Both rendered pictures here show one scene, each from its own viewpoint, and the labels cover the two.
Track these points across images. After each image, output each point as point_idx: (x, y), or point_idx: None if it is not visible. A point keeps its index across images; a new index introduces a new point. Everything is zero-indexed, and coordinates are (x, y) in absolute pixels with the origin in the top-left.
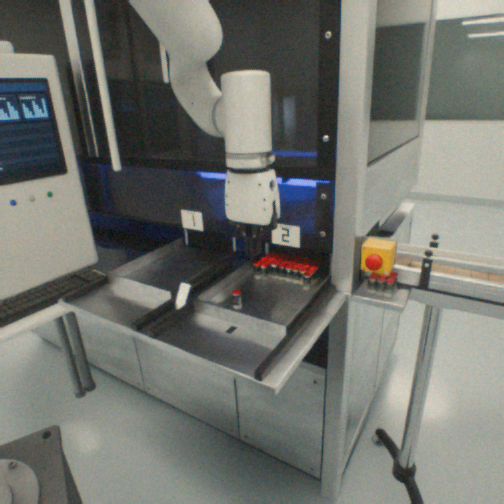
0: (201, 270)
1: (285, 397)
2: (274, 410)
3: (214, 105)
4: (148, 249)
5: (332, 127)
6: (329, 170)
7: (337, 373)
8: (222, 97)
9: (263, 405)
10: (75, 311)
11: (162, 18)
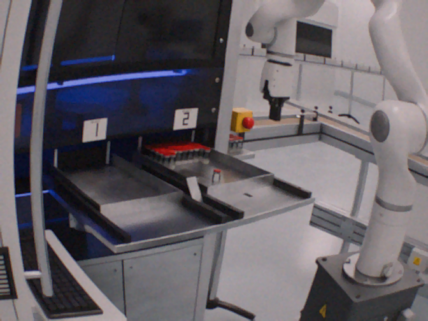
0: (122, 181)
1: (169, 284)
2: (160, 302)
3: (274, 27)
4: (23, 190)
5: (225, 34)
6: (222, 61)
7: (211, 235)
8: (284, 25)
9: (150, 304)
10: (142, 246)
11: (321, 4)
